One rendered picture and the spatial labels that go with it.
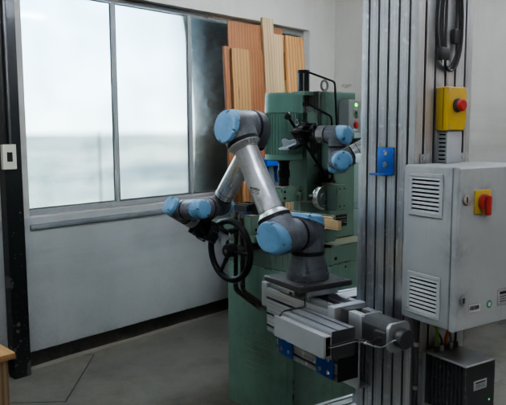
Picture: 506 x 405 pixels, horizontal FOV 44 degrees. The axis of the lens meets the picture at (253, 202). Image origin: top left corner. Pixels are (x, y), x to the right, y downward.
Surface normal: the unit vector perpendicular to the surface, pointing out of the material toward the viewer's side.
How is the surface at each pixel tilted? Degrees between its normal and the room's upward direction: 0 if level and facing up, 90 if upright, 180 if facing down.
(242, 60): 87
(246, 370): 90
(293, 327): 90
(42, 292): 90
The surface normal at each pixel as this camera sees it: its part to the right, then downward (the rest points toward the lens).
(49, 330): 0.73, 0.07
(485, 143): -0.68, 0.08
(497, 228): 0.53, 0.09
